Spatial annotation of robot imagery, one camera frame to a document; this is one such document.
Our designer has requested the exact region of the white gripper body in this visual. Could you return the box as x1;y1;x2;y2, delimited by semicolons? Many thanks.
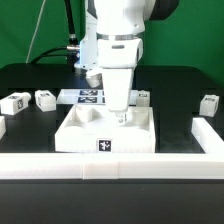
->
98;37;143;112

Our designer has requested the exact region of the white square tabletop part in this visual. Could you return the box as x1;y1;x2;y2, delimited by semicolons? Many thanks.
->
55;105;156;153

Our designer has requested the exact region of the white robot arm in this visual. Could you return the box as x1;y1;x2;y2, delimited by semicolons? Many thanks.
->
75;0;179;124

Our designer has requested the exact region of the white part left edge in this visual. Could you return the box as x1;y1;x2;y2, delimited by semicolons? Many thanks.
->
0;116;6;140

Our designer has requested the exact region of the black cable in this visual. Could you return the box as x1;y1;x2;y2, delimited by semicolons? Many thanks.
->
29;0;82;64

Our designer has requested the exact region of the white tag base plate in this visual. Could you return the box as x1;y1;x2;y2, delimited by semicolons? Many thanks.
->
56;88;139;106

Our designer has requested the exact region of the white L-shaped obstacle wall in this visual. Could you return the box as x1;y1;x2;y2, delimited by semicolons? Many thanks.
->
0;117;224;180

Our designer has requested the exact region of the white thin cable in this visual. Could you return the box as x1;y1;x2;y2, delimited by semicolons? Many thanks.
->
25;0;48;64

